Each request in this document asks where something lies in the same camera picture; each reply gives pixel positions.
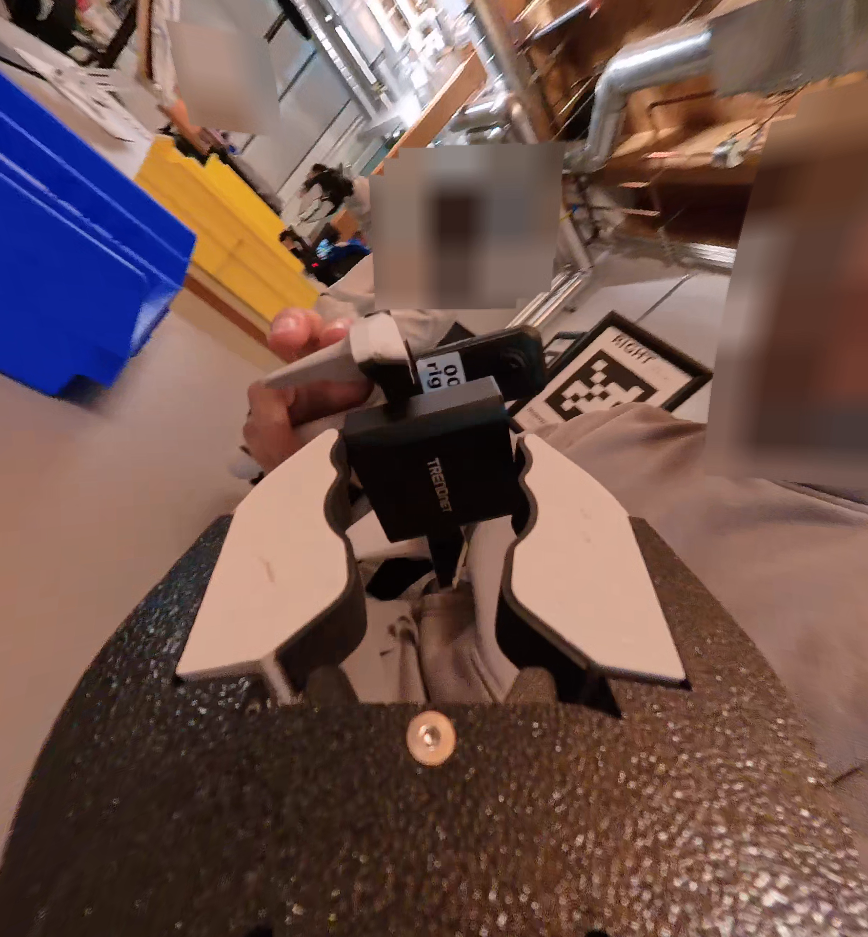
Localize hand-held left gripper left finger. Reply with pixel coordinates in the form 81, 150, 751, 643
176, 429, 369, 704

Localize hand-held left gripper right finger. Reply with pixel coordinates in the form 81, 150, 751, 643
494, 432, 688, 689

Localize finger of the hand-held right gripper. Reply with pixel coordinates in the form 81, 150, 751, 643
347, 505, 394, 563
466, 523, 515, 696

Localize black network splitter box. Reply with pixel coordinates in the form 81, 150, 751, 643
342, 375, 528, 544

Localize person's right hand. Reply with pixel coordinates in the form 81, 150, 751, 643
242, 307, 376, 477

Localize yellow plastic bin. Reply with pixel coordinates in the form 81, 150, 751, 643
137, 135, 323, 323

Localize nested blue plastic bins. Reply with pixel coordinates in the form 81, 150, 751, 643
0, 42, 198, 398

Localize printed paper sheets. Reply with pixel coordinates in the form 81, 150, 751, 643
35, 59, 153, 143

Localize silver ventilation duct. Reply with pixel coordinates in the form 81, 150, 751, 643
571, 20, 720, 174

